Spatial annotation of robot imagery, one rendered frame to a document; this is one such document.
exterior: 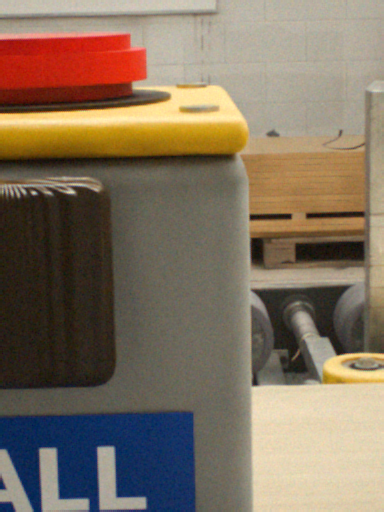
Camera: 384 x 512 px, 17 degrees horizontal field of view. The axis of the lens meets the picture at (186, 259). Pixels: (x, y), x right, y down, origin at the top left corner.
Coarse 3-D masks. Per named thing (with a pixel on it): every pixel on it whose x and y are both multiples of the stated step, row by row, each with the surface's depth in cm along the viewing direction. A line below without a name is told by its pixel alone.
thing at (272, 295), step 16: (256, 288) 186; (272, 288) 186; (288, 288) 186; (304, 288) 186; (320, 288) 186; (336, 288) 187; (272, 304) 187; (320, 304) 187; (336, 304) 187; (272, 320) 187; (320, 320) 187; (288, 336) 188; (320, 336) 188; (336, 336) 188; (288, 352) 188; (336, 352) 188; (288, 368) 189; (304, 368) 189; (288, 384) 182
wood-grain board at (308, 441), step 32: (320, 384) 117; (352, 384) 117; (256, 416) 108; (288, 416) 108; (320, 416) 108; (352, 416) 108; (256, 448) 101; (288, 448) 100; (320, 448) 100; (352, 448) 100; (256, 480) 94; (288, 480) 94; (320, 480) 94; (352, 480) 93
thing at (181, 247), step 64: (0, 128) 19; (64, 128) 19; (128, 128) 19; (192, 128) 19; (128, 192) 19; (192, 192) 19; (128, 256) 19; (192, 256) 19; (128, 320) 19; (192, 320) 19; (128, 384) 20; (192, 384) 20
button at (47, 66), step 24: (0, 48) 20; (24, 48) 20; (48, 48) 20; (72, 48) 21; (96, 48) 21; (120, 48) 21; (144, 48) 22; (0, 72) 20; (24, 72) 20; (48, 72) 20; (72, 72) 20; (96, 72) 21; (120, 72) 21; (144, 72) 22; (0, 96) 20; (24, 96) 20; (48, 96) 21; (72, 96) 21; (96, 96) 21; (120, 96) 21
